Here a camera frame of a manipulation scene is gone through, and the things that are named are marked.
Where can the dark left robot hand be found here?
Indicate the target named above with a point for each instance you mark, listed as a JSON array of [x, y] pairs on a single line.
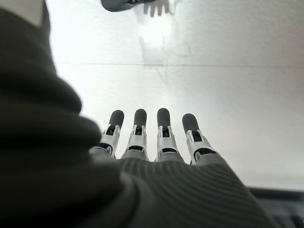
[[71, 185]]

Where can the open dishwasher door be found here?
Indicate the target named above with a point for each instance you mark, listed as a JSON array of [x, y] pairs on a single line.
[[285, 206]]

